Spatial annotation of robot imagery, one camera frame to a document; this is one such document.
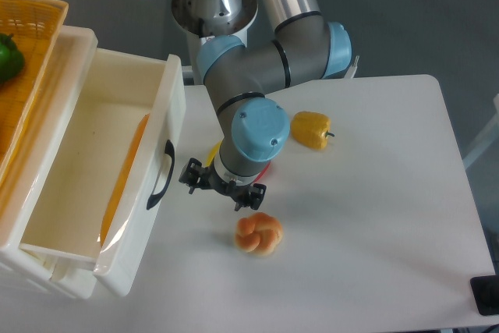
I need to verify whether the yellow banana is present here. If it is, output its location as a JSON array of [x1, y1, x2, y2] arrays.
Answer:
[[206, 142, 221, 165]]

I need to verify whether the orange baguette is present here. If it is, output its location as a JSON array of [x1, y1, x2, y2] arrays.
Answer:
[[100, 114, 150, 246]]

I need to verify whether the orange woven basket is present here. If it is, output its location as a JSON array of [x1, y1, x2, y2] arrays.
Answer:
[[1, 0, 69, 181]]

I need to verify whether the white drawer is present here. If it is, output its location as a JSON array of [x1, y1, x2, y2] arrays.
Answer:
[[21, 49, 186, 299]]

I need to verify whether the knotted bread roll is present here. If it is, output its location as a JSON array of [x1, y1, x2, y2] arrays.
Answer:
[[234, 212, 284, 257]]

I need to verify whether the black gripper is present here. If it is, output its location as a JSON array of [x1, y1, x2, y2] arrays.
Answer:
[[179, 158, 267, 211]]

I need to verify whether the red bell pepper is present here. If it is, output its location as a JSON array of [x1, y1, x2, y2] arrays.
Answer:
[[255, 161, 271, 182]]

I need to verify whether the white drawer cabinet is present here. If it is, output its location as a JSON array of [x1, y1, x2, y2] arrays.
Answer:
[[1, 26, 97, 298]]

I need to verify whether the green bell pepper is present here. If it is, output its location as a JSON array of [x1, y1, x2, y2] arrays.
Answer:
[[0, 33, 25, 83]]

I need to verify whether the yellow bell pepper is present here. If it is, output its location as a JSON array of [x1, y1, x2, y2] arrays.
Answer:
[[291, 111, 334, 150]]

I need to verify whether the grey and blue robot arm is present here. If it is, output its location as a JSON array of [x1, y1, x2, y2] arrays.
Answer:
[[172, 0, 352, 210]]

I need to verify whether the black device at table edge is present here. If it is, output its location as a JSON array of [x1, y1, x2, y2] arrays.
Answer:
[[470, 275, 498, 316]]

